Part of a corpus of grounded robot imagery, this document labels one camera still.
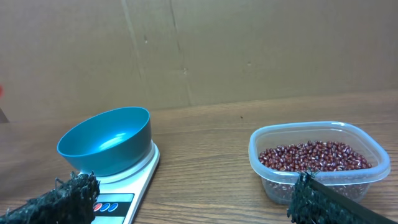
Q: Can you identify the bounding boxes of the white digital kitchen scale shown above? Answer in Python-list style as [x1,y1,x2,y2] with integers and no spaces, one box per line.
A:
[92,141,160,224]

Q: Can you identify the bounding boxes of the clear plastic food container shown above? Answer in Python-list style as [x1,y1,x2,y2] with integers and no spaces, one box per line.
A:
[248,121,391,204]

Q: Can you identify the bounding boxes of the red beans in container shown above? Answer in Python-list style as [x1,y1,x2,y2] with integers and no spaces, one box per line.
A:
[258,141,373,172]

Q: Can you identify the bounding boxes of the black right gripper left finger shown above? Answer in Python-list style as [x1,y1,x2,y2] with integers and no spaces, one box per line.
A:
[1,172,100,224]

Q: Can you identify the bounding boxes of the blue metal bowl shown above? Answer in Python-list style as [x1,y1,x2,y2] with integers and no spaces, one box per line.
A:
[57,106,152,177]

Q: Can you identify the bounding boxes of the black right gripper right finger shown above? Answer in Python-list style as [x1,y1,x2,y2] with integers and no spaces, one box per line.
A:
[287,171,397,224]

